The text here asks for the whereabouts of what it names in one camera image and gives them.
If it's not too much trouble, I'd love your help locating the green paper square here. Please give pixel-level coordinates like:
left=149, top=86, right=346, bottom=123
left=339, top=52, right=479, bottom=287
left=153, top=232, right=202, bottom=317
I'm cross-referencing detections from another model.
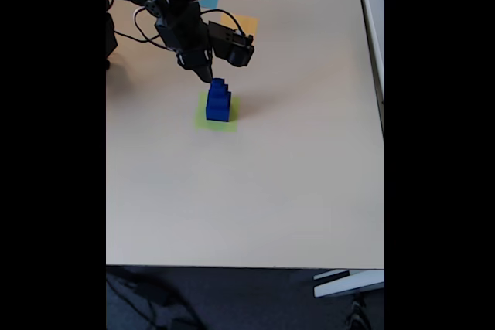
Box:
left=193, top=92, right=241, bottom=133

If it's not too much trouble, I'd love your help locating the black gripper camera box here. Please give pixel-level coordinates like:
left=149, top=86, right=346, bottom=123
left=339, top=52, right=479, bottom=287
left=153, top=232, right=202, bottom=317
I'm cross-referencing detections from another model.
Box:
left=207, top=20, right=256, bottom=67

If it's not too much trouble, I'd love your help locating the orange paper square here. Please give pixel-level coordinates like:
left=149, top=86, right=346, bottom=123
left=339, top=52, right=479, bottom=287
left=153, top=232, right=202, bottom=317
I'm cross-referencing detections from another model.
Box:
left=219, top=12, right=259, bottom=37

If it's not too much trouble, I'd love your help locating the medium blue cube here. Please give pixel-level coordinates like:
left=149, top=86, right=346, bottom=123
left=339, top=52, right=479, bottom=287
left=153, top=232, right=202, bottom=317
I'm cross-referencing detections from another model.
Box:
left=207, top=89, right=233, bottom=110

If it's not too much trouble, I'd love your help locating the black motor cable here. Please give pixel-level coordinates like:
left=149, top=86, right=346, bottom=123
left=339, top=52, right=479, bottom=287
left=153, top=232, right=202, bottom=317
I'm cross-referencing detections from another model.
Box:
left=114, top=7, right=179, bottom=53

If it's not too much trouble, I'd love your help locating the white adjacent table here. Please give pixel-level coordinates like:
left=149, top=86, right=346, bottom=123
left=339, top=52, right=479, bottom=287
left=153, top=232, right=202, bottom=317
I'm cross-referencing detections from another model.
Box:
left=354, top=0, right=385, bottom=138

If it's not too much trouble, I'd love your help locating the white table foot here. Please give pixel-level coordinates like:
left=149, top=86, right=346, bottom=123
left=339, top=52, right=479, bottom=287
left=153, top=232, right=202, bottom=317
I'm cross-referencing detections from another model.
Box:
left=312, top=269, right=385, bottom=299

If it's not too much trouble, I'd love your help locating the large blue cube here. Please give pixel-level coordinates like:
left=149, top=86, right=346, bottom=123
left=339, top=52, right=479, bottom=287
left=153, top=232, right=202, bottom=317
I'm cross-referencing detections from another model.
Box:
left=205, top=102, right=232, bottom=122

